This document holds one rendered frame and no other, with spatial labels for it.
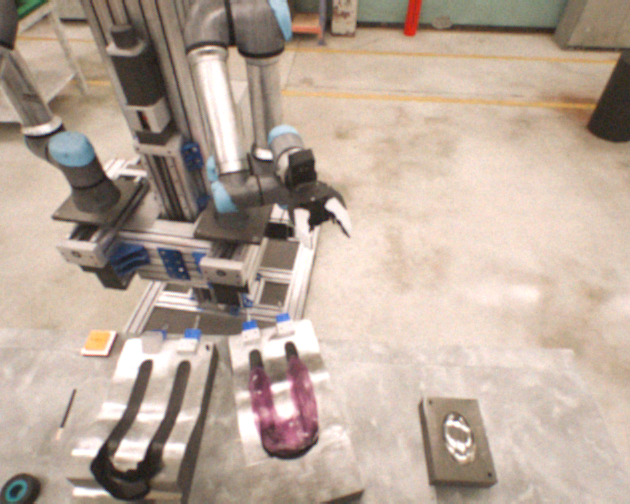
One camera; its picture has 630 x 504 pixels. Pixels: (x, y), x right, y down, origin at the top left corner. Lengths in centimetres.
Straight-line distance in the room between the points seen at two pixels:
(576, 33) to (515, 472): 537
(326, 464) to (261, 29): 101
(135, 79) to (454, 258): 212
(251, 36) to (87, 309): 201
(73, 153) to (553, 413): 159
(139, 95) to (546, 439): 146
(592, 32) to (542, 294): 401
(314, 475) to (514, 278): 201
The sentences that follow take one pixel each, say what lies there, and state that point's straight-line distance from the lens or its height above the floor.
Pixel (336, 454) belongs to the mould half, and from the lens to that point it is 106.
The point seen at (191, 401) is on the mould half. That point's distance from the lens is 117.
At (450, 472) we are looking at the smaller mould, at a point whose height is 87.
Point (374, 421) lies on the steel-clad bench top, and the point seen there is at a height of 80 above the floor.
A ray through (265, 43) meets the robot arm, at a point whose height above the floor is 159.
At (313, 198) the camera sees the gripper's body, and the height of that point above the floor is 147.
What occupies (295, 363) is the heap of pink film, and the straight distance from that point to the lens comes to 116.
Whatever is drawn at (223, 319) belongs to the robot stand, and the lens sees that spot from 208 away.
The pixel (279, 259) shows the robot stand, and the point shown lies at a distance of 228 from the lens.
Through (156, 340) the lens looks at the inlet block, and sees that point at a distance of 123.
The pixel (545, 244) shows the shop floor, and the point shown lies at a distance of 307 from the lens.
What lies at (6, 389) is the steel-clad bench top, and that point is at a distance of 152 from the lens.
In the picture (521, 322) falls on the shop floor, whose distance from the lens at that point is 257.
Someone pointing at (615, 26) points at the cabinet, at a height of 30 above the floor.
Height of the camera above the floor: 194
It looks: 48 degrees down
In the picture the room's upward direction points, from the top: straight up
